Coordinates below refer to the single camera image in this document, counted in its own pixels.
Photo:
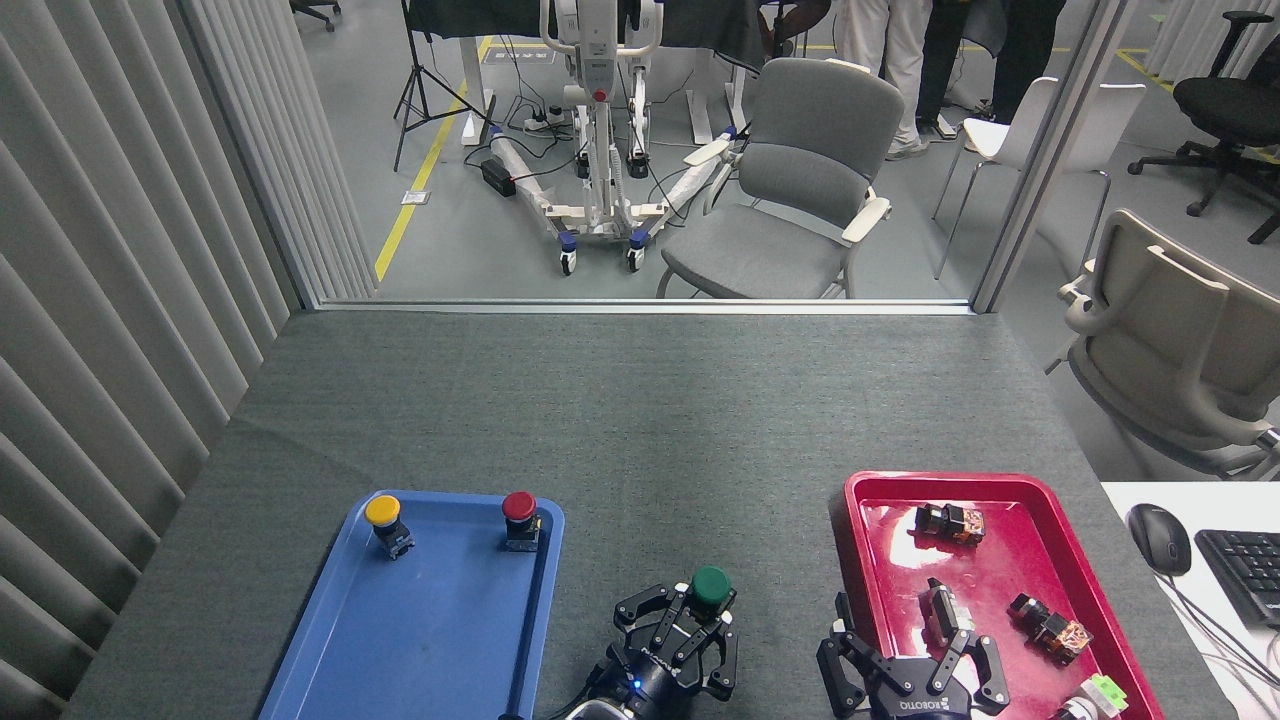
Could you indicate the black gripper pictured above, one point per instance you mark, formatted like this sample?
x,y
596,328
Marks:
x,y
915,697
650,680

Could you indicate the green push button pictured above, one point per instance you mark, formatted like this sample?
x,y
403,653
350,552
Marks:
x,y
710,585

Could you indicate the red push button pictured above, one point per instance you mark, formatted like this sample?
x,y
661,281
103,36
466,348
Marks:
x,y
519,515

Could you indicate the yellow push button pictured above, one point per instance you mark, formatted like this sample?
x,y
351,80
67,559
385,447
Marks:
x,y
385,520

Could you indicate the red plastic tray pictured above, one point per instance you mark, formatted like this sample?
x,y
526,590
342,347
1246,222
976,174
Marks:
x,y
1010,570

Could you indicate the blue plastic tray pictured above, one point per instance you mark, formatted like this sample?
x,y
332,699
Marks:
x,y
430,620

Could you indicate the black computer mouse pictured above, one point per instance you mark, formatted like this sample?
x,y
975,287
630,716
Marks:
x,y
1160,538

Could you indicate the black keyboard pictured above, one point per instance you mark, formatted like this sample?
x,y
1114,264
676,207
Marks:
x,y
1245,575

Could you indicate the beige office chair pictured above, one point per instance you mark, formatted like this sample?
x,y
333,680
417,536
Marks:
x,y
1170,340

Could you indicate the grey upholstered armchair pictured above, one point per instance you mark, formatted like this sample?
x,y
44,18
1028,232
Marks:
x,y
800,190

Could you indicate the white stand on wheels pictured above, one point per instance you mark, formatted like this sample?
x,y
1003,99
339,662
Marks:
x,y
600,150

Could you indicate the black power adapter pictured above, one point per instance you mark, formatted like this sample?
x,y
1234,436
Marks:
x,y
497,177

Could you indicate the white power strip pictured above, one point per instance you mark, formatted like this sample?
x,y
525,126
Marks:
x,y
545,122

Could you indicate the white plastic chair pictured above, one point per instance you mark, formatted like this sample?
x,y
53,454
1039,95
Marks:
x,y
1020,130

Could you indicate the black tripod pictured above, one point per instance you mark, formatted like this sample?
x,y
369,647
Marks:
x,y
420,90

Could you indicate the person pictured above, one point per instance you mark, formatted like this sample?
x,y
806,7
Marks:
x,y
890,60
1025,50

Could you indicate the black office chair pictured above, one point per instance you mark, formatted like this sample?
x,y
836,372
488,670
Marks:
x,y
1225,110

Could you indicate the black and white switch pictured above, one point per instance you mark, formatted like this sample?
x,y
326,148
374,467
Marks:
x,y
942,610

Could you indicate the black switch with orange end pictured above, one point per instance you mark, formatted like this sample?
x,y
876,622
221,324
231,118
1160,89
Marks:
x,y
950,523
1050,628

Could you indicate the green and white switch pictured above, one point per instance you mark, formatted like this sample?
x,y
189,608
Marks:
x,y
1098,695

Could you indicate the silver table edge rail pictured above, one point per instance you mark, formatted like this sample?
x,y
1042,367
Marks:
x,y
640,307

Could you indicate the silver post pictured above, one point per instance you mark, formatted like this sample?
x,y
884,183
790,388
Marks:
x,y
1050,150

